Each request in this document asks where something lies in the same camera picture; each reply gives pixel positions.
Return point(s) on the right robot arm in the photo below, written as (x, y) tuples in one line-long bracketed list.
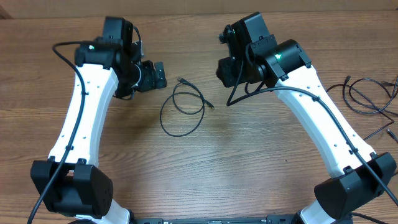
[(357, 173)]

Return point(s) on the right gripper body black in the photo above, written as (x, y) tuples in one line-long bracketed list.
[(235, 71)]

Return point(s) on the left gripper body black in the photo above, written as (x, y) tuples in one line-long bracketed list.
[(148, 80)]

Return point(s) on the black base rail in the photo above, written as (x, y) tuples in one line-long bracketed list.
[(270, 219)]

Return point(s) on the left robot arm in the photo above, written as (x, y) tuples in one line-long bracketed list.
[(69, 181)]

